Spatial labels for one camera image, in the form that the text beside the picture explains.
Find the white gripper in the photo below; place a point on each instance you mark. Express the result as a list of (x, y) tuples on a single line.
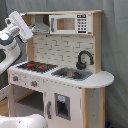
[(17, 27)]

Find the toy microwave door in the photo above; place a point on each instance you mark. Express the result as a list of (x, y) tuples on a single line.
[(63, 24)]

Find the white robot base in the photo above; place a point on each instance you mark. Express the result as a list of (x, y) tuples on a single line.
[(31, 121)]

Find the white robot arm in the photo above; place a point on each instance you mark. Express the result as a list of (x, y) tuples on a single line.
[(10, 47)]

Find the wooden toy kitchen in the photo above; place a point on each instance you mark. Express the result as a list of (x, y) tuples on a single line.
[(87, 97)]

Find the grey range hood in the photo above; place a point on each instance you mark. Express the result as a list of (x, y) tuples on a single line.
[(39, 26)]

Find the black toy stovetop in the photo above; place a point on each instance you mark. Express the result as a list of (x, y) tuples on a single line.
[(37, 66)]

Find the left oven knob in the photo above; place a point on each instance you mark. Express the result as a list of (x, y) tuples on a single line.
[(15, 78)]

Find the oven knob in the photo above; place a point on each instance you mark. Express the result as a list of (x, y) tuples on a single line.
[(34, 84), (15, 78)]

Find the right oven knob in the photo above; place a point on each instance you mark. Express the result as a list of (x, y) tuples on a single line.
[(34, 84)]

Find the grey toy sink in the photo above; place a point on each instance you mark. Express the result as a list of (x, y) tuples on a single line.
[(73, 74)]

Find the black toy faucet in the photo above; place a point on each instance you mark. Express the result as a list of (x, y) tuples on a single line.
[(81, 63)]

